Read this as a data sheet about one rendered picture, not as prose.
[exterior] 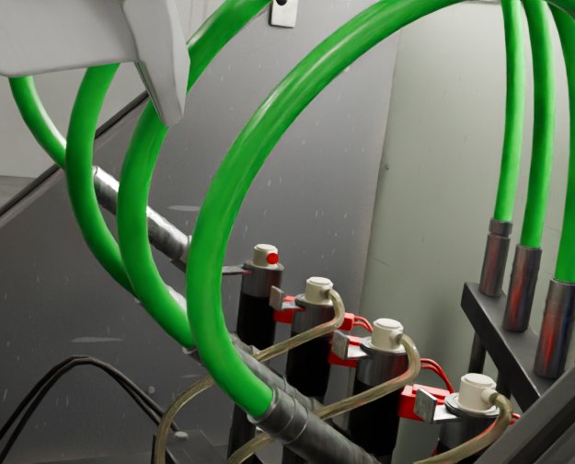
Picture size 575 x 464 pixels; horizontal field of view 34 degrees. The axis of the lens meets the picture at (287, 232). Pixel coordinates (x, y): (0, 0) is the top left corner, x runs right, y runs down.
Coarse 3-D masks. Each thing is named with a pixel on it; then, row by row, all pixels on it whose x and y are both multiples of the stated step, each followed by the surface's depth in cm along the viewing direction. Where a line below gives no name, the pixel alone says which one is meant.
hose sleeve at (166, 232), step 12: (96, 168) 58; (96, 180) 58; (108, 180) 58; (96, 192) 58; (108, 192) 58; (108, 204) 59; (156, 216) 60; (156, 228) 60; (168, 228) 61; (156, 240) 60; (168, 240) 61; (180, 240) 61; (168, 252) 61; (180, 252) 61
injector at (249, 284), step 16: (256, 272) 64; (272, 272) 64; (256, 288) 64; (240, 304) 65; (256, 304) 64; (240, 320) 65; (256, 320) 65; (272, 320) 65; (240, 336) 65; (256, 336) 65; (272, 336) 66; (240, 416) 67; (240, 432) 67
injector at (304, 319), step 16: (304, 304) 57; (304, 320) 57; (320, 320) 57; (320, 336) 57; (288, 352) 59; (304, 352) 58; (320, 352) 58; (272, 368) 58; (288, 368) 59; (304, 368) 58; (320, 368) 58; (304, 384) 58; (320, 384) 58; (320, 400) 59; (288, 448) 60
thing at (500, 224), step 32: (512, 0) 68; (512, 32) 69; (512, 64) 70; (32, 96) 55; (512, 96) 70; (32, 128) 56; (512, 128) 71; (64, 160) 57; (512, 160) 72; (512, 192) 72; (512, 224) 73
